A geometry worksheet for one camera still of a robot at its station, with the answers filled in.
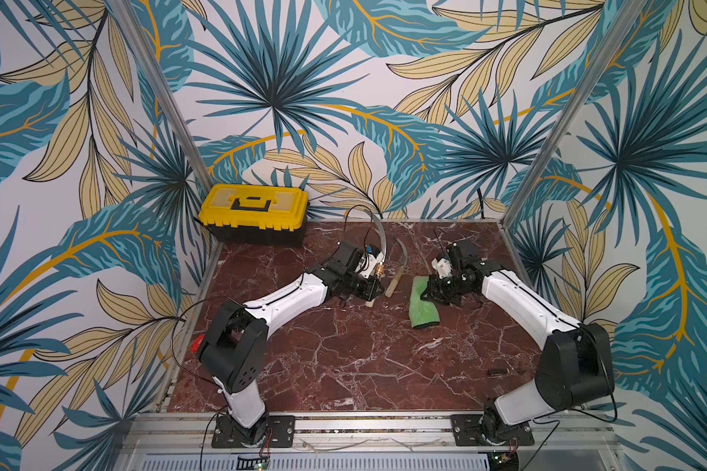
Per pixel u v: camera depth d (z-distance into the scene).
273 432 0.73
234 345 0.45
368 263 0.75
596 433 0.75
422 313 0.82
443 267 0.82
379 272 0.82
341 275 0.68
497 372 0.82
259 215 1.00
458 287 0.72
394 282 1.00
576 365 0.43
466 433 0.73
